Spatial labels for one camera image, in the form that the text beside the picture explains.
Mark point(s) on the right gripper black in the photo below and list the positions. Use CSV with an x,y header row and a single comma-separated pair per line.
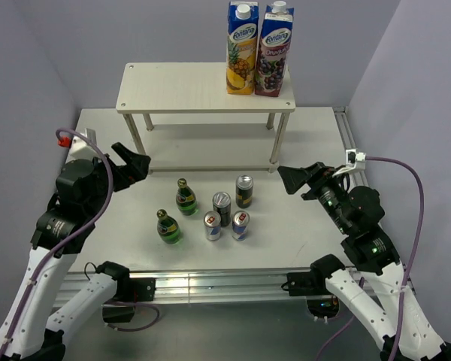
x,y
319,174

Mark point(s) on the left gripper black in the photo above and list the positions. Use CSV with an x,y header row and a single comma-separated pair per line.
x,y
136,168

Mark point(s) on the dark energy can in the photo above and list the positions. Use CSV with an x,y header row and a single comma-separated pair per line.
x,y
222,205
244,191

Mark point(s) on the green perrier bottle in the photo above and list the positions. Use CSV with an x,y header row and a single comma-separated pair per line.
x,y
167,227
185,198

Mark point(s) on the Red Bull can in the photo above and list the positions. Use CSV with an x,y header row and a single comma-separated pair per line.
x,y
240,223
212,224

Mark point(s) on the green Perrier bottle front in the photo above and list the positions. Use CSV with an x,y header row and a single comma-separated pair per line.
x,y
167,227

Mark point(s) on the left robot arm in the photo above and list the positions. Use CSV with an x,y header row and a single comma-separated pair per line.
x,y
31,330

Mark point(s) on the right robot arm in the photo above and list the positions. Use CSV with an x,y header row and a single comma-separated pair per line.
x,y
395,319

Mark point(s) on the white two-tier shelf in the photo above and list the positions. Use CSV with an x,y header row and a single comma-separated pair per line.
x,y
180,115

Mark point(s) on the grape juice carton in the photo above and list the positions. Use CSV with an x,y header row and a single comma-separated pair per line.
x,y
273,48

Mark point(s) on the pineapple juice carton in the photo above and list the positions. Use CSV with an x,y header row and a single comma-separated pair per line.
x,y
243,20

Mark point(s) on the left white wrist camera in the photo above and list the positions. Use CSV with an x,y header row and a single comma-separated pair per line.
x,y
78,147

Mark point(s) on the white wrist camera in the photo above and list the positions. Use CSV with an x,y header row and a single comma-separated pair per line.
x,y
78,147
355,162

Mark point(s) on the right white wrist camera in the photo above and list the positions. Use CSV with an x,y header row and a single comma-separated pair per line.
x,y
355,162

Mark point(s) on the aluminium side rail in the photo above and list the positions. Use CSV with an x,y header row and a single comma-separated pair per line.
x,y
346,134

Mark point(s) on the aluminium front rail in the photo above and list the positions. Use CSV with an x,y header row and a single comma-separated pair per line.
x,y
253,285

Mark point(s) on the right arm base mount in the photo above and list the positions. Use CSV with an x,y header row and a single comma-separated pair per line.
x,y
321,304

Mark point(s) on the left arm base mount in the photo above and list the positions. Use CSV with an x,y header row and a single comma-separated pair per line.
x,y
139,291

